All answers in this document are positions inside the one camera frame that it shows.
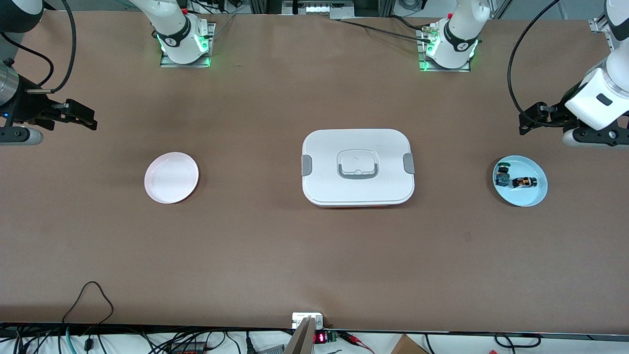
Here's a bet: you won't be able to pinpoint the light blue round plate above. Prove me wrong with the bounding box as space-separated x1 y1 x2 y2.
492 155 548 207

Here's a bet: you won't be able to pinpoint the pink round plate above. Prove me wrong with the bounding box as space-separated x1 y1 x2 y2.
144 152 200 205

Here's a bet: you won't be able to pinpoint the white lidded lunch box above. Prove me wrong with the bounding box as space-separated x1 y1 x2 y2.
301 129 416 208

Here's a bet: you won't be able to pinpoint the brown cardboard piece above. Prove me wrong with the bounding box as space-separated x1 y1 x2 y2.
391 334 428 354

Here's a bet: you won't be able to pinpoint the red and black clip leads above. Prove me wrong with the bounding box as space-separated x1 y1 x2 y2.
339 332 375 354

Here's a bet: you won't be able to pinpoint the white outlet box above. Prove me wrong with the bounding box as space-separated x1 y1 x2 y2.
292 312 325 329

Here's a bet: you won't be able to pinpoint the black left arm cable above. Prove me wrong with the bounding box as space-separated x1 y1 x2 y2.
508 0 563 116

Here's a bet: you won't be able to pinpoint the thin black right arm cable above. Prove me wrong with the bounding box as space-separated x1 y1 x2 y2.
0 32 55 87

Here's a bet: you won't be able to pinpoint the black cable with metal plug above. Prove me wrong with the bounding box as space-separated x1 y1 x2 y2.
53 0 78 93

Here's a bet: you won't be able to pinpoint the aluminium frame profile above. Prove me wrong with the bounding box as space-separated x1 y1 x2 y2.
589 19 615 50

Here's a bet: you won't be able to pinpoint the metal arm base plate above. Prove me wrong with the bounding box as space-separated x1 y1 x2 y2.
160 22 216 68
418 27 471 73

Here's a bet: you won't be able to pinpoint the black looped cable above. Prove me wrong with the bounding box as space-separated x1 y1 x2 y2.
61 281 114 325

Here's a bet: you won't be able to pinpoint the long black table cable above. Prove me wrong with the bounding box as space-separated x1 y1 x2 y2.
337 17 438 42

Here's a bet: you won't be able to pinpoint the black coiled floor cable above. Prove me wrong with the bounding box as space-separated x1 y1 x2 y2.
494 333 542 348

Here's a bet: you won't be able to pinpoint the grey metal frame bar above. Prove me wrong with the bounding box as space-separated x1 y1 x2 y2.
283 0 394 20

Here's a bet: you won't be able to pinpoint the grey metal post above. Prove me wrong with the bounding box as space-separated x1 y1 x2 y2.
284 316 316 354

